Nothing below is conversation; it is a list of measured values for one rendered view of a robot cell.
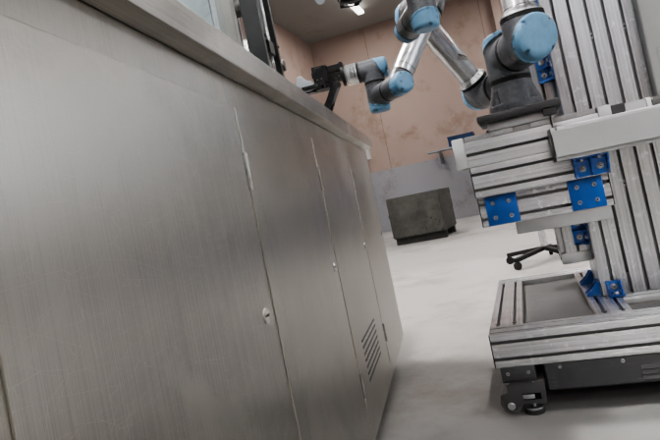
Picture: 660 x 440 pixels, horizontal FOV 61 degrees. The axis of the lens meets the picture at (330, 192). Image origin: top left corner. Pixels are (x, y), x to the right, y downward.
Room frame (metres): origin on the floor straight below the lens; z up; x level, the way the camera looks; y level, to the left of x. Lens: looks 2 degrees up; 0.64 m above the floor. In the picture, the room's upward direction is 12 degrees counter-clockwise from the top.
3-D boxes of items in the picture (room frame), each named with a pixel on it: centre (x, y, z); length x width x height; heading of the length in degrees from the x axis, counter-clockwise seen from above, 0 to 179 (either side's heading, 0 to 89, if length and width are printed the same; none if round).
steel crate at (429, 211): (8.15, -1.25, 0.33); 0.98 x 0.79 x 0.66; 161
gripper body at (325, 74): (2.04, -0.08, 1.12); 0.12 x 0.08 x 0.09; 79
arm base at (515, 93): (1.64, -0.58, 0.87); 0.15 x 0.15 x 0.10
